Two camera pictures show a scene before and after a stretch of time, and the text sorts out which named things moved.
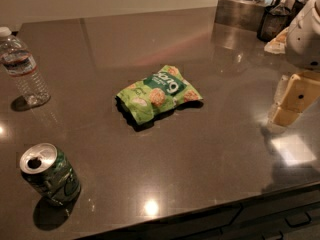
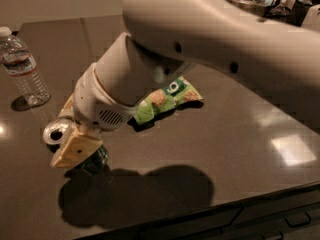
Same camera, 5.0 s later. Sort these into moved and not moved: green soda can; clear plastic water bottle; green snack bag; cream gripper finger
Moved: green soda can; cream gripper finger
Not moved: clear plastic water bottle; green snack bag
